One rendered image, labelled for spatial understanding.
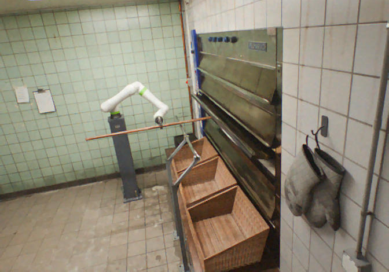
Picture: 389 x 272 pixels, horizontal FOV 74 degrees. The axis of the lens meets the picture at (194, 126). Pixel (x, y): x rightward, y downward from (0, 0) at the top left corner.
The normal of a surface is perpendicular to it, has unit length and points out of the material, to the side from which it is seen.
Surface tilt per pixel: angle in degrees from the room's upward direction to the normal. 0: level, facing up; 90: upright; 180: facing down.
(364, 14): 90
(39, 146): 90
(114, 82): 90
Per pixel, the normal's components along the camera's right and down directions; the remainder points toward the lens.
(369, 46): -0.97, 0.16
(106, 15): 0.20, 0.31
